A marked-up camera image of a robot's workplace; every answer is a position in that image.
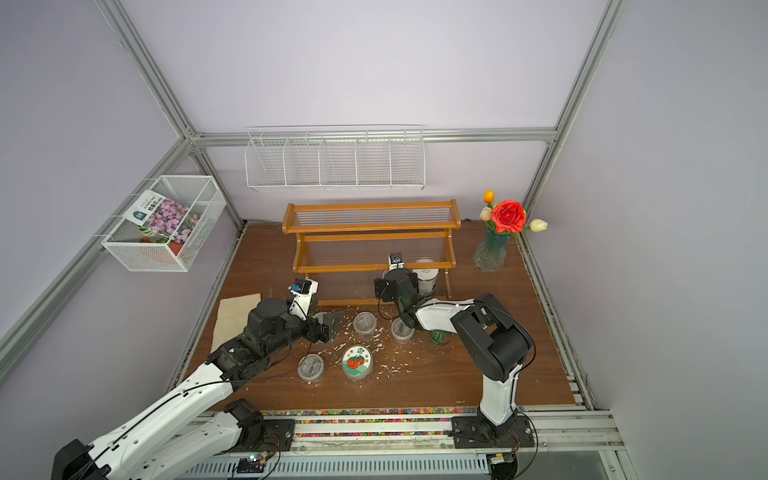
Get clear jar purple label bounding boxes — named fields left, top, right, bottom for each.
left=297, top=353, right=325, bottom=384

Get clear jar dark seeds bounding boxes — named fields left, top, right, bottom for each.
left=353, top=311, right=377, bottom=338

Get white seed can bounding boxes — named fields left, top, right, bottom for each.
left=414, top=269, right=439, bottom=297

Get strawberry seed can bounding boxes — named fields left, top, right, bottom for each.
left=342, top=345, right=373, bottom=382

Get clear jar red label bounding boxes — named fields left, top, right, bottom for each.
left=390, top=318, right=415, bottom=344

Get watermelon seed can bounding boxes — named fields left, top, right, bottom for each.
left=429, top=330, right=454, bottom=346

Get silver top seed can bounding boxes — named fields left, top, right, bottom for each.
left=314, top=312, right=332, bottom=326

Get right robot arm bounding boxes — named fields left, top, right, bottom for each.
left=374, top=268, right=535, bottom=437

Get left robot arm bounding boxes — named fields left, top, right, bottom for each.
left=51, top=298, right=344, bottom=479

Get wooden three-tier shelf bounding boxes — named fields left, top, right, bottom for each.
left=282, top=200, right=461, bottom=307

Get purple flower seed packet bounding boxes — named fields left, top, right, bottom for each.
left=122, top=190, right=200, bottom=245

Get cream work glove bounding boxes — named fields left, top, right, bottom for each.
left=210, top=293, right=261, bottom=352

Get blue glass vase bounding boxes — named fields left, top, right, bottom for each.
left=473, top=229, right=511, bottom=273

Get red artificial rose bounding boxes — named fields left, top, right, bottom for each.
left=490, top=200, right=527, bottom=235

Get white tulip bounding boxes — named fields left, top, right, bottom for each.
left=529, top=219, right=548, bottom=232

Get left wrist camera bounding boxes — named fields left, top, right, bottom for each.
left=288, top=278, right=318, bottom=320

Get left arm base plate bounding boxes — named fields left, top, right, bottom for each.
left=226, top=419, right=296, bottom=453

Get white wire wall rack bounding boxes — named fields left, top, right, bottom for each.
left=244, top=124, right=427, bottom=190

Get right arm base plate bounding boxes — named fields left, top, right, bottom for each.
left=450, top=412, right=535, bottom=450

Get white wire basket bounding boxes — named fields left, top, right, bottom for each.
left=102, top=175, right=227, bottom=272

